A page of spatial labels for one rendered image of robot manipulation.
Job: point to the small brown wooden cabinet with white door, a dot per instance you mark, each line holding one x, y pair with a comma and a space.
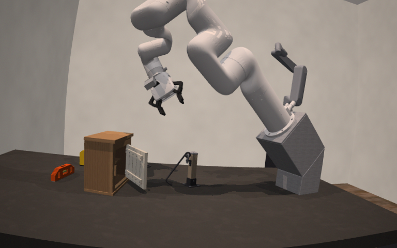
108, 157

